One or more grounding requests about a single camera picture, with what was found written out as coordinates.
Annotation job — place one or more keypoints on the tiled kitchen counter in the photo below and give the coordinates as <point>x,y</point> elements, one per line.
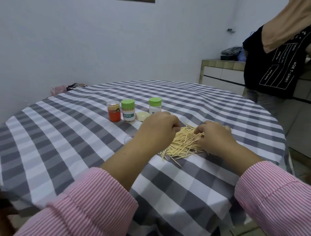
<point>223,75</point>

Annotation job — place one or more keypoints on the person's right fingers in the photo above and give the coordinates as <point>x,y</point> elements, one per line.
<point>201,129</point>

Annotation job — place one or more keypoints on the person's left fingers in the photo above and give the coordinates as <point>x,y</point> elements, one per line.
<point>175,125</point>

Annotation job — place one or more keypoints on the pale yellow round lid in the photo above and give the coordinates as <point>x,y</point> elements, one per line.
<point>142,116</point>

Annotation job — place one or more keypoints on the pile of wooden toothpicks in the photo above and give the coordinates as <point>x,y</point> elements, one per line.
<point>184,143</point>

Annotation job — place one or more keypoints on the red jar with clear lid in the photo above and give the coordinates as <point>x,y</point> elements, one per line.
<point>114,113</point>

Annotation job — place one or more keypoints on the pink cloth item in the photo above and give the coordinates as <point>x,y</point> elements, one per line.
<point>58,90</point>

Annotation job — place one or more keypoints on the person's left hand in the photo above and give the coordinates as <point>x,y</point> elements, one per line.
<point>156,130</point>

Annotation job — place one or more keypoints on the grey white checkered tablecloth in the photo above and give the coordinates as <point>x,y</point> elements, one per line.
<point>73,145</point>

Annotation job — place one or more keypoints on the person's left forearm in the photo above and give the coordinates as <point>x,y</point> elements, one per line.
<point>116,175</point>

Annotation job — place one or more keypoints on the small clear plastic container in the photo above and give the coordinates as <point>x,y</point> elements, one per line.
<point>127,139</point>

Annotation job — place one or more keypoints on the blue plastic bag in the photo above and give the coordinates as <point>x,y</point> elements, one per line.
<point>241,56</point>

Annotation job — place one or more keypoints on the person's right hand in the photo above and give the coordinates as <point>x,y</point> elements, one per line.
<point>217,139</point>

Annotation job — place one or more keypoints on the person's right forearm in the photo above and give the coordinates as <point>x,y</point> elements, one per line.
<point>262,184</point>

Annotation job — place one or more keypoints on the labelled toothpick jar green lid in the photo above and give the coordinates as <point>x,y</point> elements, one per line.
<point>128,112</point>

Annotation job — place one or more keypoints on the black bag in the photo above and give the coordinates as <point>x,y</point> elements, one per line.
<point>229,53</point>

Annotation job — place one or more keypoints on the clear jar green lid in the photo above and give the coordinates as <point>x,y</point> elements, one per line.
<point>155,106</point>

